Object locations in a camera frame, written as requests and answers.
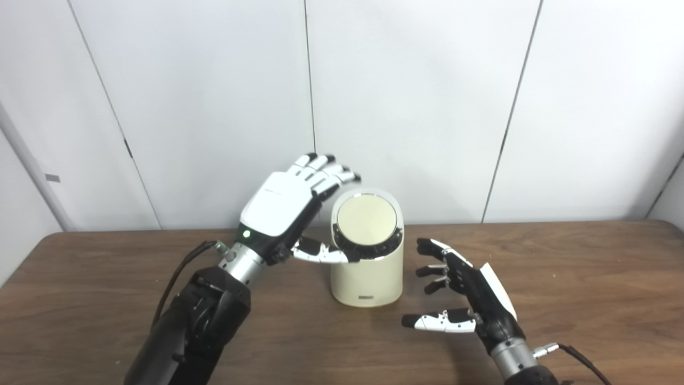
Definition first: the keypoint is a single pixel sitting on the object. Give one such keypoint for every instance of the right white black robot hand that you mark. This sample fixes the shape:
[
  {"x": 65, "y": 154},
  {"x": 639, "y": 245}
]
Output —
[{"x": 486, "y": 305}]

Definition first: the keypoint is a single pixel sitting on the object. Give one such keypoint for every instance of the round cream bin lid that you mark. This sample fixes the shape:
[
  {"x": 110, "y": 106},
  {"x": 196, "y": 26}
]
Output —
[{"x": 367, "y": 219}]

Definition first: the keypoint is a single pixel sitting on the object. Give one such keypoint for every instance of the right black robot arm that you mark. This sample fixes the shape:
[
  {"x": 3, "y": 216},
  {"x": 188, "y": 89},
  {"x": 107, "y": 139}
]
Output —
[{"x": 518, "y": 366}]

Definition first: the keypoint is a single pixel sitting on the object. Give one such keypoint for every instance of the cream-colored bin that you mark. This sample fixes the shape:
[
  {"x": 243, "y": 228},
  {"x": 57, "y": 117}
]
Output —
[{"x": 366, "y": 280}]

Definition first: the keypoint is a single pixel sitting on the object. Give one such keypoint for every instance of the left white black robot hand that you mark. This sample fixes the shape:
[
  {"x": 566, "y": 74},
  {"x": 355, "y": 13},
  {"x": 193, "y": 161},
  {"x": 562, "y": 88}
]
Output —
[{"x": 278, "y": 206}]

